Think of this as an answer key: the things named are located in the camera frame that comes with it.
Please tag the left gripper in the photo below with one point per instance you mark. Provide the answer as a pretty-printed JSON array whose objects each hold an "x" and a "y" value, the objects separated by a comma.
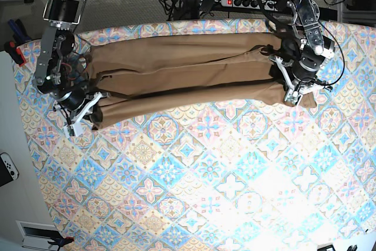
[{"x": 297, "y": 71}]

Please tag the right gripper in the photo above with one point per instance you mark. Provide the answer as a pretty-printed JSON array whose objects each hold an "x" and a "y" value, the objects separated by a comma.
[{"x": 77, "y": 105}]

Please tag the brown t-shirt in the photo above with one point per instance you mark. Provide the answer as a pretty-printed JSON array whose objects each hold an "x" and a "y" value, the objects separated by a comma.
[{"x": 154, "y": 74}]

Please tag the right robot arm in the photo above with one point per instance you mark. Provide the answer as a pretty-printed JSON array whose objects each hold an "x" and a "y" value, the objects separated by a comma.
[{"x": 53, "y": 74}]

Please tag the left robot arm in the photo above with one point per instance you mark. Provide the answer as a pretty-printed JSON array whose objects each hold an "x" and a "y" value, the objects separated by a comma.
[{"x": 304, "y": 28}]

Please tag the white power strip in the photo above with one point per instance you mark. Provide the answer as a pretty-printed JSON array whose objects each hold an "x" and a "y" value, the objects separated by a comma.
[{"x": 269, "y": 5}]

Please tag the white game controller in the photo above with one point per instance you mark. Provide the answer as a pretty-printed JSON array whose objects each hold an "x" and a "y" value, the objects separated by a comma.
[{"x": 8, "y": 170}]

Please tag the patterned tile tablecloth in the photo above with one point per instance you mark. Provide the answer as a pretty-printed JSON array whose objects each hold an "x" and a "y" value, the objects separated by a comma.
[{"x": 231, "y": 175}]

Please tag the red black table clamp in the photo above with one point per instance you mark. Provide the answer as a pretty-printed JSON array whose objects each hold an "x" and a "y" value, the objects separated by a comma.
[{"x": 15, "y": 53}]

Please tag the orange black bottom clamp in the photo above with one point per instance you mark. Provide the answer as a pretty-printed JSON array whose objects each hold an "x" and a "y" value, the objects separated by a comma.
[{"x": 60, "y": 241}]

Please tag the white floor vent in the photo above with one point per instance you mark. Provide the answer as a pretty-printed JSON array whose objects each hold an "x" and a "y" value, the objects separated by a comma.
[{"x": 35, "y": 236}]

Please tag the blue handled tool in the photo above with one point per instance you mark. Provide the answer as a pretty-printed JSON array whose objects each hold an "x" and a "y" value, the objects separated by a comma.
[{"x": 20, "y": 34}]

